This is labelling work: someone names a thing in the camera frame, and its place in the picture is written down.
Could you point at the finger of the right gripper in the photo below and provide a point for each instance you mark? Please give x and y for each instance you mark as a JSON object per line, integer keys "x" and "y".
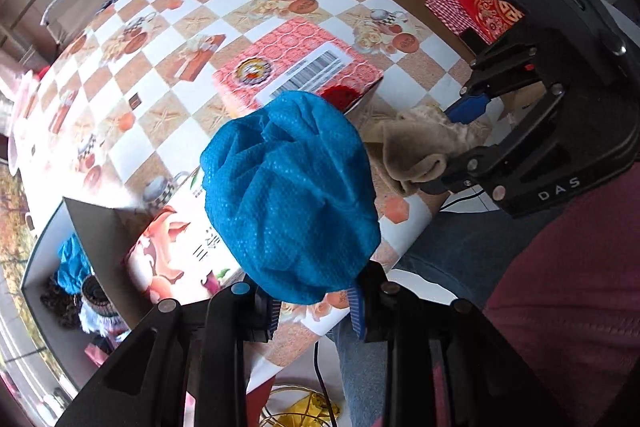
{"x": 467, "y": 109}

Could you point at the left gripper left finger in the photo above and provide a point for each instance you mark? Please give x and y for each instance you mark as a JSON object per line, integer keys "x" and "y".
{"x": 177, "y": 349}

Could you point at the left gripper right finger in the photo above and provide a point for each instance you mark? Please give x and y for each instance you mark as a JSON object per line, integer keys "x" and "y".
{"x": 446, "y": 365}

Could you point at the maroon pink knit hat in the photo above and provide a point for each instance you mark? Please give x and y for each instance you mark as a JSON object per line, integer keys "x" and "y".
{"x": 101, "y": 347}

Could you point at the beige knitted sock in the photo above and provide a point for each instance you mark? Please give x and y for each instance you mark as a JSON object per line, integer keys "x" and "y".
{"x": 414, "y": 146}

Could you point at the blue mesh cloth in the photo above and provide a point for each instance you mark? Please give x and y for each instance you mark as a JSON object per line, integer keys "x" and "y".
{"x": 73, "y": 266}
{"x": 289, "y": 190}

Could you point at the maroon sleeve forearm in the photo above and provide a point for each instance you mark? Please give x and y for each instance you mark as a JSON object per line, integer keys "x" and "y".
{"x": 569, "y": 303}

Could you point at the blue white fluffy cloth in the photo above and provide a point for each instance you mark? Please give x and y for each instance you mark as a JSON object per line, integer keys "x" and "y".
{"x": 93, "y": 322}

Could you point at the red patterned cushion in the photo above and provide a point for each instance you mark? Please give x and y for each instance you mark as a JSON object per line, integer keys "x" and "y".
{"x": 492, "y": 17}

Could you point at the red checkered cloth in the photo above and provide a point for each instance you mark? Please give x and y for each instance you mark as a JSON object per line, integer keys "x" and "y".
{"x": 455, "y": 18}

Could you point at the leopard print scrunchie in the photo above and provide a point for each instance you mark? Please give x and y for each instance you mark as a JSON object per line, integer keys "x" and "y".
{"x": 64, "y": 307}

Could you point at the brown wooden chair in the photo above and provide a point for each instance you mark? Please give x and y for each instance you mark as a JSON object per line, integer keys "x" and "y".
{"x": 468, "y": 46}

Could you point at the person's jeans leg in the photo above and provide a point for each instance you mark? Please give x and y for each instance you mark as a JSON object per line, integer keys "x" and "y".
{"x": 465, "y": 253}

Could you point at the grey open storage box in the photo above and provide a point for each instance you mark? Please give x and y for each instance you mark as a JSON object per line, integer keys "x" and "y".
{"x": 107, "y": 235}

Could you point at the pink patterned carton box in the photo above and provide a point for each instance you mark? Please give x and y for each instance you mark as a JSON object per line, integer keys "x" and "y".
{"x": 296, "y": 56}

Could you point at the yellow bag with wire basket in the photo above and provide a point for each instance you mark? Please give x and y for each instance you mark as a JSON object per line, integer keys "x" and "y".
{"x": 299, "y": 406}

